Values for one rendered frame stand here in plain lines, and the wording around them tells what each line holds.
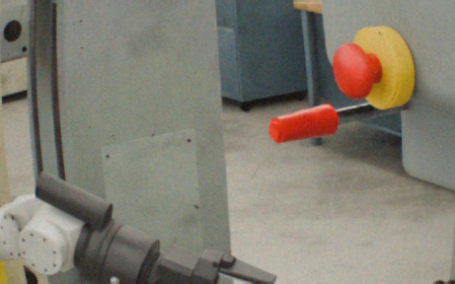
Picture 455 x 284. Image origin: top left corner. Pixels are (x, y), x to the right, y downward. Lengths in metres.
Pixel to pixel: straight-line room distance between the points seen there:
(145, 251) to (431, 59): 0.61
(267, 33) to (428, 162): 7.43
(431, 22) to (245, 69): 7.55
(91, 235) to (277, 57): 7.15
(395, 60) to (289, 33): 7.68
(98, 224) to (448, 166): 0.51
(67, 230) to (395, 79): 0.62
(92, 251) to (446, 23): 0.67
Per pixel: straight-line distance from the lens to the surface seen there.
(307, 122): 0.96
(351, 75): 0.85
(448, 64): 0.83
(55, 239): 1.37
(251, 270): 1.36
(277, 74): 8.52
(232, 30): 8.33
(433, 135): 1.01
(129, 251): 1.37
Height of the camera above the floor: 1.93
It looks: 14 degrees down
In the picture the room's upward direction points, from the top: 4 degrees counter-clockwise
